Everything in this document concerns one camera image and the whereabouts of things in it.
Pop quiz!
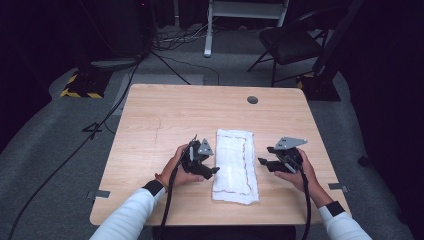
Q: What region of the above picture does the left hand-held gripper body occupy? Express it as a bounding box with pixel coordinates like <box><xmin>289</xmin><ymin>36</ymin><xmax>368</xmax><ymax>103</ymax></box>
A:
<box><xmin>181</xmin><ymin>134</ymin><xmax>215</xmax><ymax>175</ymax></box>

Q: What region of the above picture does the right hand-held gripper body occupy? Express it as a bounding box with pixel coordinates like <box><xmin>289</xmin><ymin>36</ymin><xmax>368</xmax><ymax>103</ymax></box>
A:
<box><xmin>266</xmin><ymin>136</ymin><xmax>309</xmax><ymax>175</ymax></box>

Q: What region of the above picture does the white towel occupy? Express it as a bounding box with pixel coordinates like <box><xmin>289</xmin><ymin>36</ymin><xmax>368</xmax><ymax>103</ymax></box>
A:
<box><xmin>211</xmin><ymin>128</ymin><xmax>261</xmax><ymax>206</ymax></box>

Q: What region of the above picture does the person's left hand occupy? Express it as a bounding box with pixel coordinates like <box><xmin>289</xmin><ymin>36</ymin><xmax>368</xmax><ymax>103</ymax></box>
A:
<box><xmin>155</xmin><ymin>143</ymin><xmax>205</xmax><ymax>192</ymax></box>

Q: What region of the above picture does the person's right hand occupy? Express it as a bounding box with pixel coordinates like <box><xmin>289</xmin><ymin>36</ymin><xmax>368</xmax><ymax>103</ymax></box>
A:
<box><xmin>273</xmin><ymin>148</ymin><xmax>323</xmax><ymax>201</ymax></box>

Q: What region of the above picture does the grey tape strip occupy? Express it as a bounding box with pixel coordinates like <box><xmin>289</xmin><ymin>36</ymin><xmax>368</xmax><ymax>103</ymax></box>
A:
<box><xmin>327</xmin><ymin>182</ymin><xmax>351</xmax><ymax>194</ymax></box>
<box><xmin>86</xmin><ymin>189</ymin><xmax>112</xmax><ymax>200</ymax></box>

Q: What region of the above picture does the person's dark lap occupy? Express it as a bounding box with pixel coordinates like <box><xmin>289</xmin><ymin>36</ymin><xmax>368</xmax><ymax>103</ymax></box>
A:
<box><xmin>151</xmin><ymin>225</ymin><xmax>297</xmax><ymax>240</ymax></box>

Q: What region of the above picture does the black caster wheel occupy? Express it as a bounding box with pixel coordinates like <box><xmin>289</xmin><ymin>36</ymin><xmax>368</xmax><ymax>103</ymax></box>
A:
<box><xmin>357</xmin><ymin>153</ymin><xmax>372</xmax><ymax>168</ymax></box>

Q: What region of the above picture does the black stand with striped base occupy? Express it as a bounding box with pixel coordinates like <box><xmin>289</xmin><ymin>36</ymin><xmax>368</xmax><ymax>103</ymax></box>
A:
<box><xmin>296</xmin><ymin>0</ymin><xmax>366</xmax><ymax>102</ymax></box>

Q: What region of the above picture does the black folding chair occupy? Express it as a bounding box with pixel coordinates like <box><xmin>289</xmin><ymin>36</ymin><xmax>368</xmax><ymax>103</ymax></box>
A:
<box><xmin>247</xmin><ymin>8</ymin><xmax>330</xmax><ymax>88</ymax></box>

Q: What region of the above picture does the black yellow-striped stand base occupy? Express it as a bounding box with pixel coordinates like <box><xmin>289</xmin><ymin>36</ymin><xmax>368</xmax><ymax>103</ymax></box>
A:
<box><xmin>59</xmin><ymin>64</ymin><xmax>113</xmax><ymax>100</ymax></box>

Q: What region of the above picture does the black equipment case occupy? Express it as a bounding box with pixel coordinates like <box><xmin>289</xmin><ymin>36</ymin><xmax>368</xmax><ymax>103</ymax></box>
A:
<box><xmin>94</xmin><ymin>0</ymin><xmax>157</xmax><ymax>63</ymax></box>

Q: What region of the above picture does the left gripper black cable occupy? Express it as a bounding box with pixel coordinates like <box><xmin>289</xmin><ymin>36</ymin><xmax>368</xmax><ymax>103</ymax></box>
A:
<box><xmin>156</xmin><ymin>156</ymin><xmax>188</xmax><ymax>240</ymax></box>

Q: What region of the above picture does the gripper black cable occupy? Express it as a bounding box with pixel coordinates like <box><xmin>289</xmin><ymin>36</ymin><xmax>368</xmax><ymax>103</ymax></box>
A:
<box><xmin>156</xmin><ymin>156</ymin><xmax>188</xmax><ymax>240</ymax></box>
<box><xmin>293</xmin><ymin>159</ymin><xmax>313</xmax><ymax>240</ymax></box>

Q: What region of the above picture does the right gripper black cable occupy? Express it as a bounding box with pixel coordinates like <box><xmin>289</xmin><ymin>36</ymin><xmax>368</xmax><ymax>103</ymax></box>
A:
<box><xmin>293</xmin><ymin>159</ymin><xmax>313</xmax><ymax>240</ymax></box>

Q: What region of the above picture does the bundle of floor cables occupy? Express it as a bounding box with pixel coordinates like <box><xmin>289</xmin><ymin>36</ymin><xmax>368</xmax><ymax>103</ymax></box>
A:
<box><xmin>152</xmin><ymin>23</ymin><xmax>216</xmax><ymax>52</ymax></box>

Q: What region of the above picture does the long black floor cable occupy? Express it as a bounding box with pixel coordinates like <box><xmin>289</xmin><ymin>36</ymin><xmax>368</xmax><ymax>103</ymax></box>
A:
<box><xmin>7</xmin><ymin>54</ymin><xmax>148</xmax><ymax>240</ymax></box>

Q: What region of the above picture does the white desk frame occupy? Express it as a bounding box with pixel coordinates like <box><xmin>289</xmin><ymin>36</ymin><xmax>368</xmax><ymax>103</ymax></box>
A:
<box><xmin>203</xmin><ymin>0</ymin><xmax>291</xmax><ymax>59</ymax></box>

